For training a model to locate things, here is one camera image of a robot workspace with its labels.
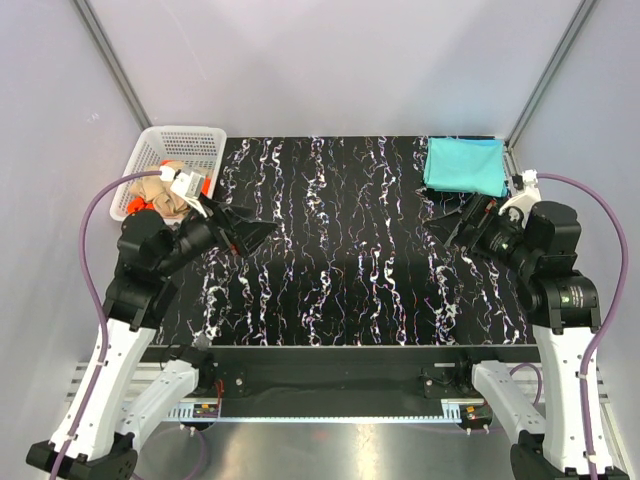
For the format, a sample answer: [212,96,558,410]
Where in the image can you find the right orange connector board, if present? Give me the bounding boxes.
[462,404,493,421]

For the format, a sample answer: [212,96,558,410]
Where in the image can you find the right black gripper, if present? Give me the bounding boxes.
[422,190,538,273]

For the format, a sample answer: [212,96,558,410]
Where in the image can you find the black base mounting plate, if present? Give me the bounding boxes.
[149,344,539,419]

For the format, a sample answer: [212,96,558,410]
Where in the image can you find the orange connector board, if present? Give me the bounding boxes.
[193,403,219,418]
[462,404,493,421]

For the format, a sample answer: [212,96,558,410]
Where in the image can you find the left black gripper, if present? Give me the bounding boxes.
[157,192,279,276]

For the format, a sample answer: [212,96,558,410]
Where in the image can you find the orange t shirt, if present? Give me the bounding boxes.
[127,176,190,219]

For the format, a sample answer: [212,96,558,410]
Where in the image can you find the folded blue t shirt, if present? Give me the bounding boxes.
[467,139,507,198]

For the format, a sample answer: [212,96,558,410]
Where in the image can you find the aluminium rail frame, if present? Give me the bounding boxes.
[64,362,611,424]

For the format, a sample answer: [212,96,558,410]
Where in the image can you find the white plastic laundry basket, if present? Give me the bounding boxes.
[123,125,227,198]

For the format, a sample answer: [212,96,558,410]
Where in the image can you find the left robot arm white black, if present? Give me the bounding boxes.
[26,198,278,479]

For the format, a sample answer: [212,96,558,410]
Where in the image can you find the teal t shirt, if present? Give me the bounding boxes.
[423,137,476,193]

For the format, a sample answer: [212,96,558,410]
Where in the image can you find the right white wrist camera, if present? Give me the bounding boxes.
[499,169,541,222]

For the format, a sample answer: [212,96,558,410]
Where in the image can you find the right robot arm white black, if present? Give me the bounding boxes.
[425,194,629,479]

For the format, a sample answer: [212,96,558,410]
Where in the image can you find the left orange connector board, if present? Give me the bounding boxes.
[193,403,219,418]

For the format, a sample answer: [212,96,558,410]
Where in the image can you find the beige t shirt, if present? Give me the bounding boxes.
[128,161,211,220]

